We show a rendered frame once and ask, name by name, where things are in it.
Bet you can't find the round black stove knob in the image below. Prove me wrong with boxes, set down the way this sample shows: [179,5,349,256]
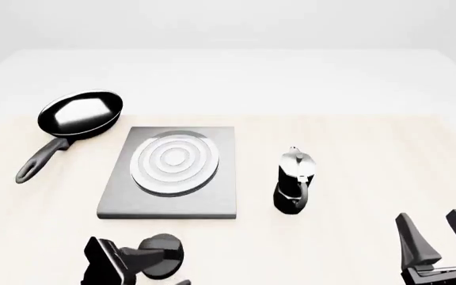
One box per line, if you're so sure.
[138,233,185,280]

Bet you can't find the black frying pan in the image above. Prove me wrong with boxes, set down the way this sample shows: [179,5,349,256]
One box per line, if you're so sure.
[15,88,124,184]

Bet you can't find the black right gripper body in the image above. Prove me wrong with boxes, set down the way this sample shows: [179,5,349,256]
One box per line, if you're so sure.
[400,261,456,285]

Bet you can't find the black and silver moka pot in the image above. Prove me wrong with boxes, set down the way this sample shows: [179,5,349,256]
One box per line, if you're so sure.
[272,145,317,216]

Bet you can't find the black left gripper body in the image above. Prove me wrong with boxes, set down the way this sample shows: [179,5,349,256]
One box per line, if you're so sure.
[80,235,137,285]

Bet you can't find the flat grey stove plate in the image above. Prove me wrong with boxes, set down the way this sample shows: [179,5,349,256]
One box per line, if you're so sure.
[97,126,238,221]

